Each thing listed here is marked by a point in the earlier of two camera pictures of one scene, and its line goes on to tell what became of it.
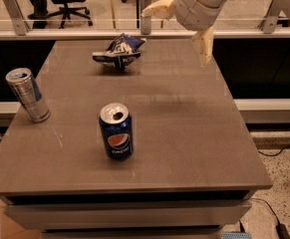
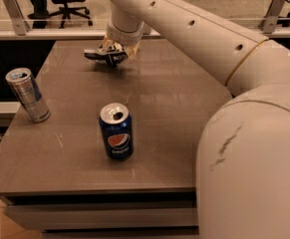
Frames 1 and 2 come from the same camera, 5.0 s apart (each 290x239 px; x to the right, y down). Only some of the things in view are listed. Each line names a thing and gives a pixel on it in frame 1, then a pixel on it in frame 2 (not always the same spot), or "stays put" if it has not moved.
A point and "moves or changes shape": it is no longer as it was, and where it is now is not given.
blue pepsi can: [116, 123] stays put
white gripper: [194, 10] → [124, 36]
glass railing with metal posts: [118, 14] stays put
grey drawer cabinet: [138, 214] stays put
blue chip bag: [121, 52] moves or changes shape
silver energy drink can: [21, 81] stays put
